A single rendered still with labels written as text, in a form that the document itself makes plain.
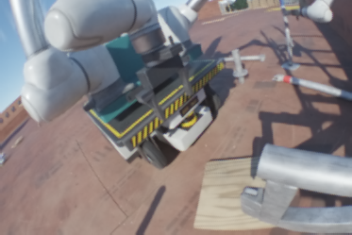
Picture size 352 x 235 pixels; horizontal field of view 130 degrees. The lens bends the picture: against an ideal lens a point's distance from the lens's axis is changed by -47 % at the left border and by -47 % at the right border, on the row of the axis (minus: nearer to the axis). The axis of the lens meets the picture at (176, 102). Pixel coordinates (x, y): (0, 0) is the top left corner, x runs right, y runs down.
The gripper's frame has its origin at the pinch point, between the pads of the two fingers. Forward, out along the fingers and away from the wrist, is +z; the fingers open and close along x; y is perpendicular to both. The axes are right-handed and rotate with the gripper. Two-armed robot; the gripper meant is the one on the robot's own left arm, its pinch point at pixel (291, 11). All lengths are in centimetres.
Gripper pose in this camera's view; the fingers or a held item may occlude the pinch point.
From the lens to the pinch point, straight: 131.2
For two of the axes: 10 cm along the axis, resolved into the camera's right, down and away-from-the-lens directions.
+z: 0.4, -5.0, 8.6
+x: 9.4, -2.9, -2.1
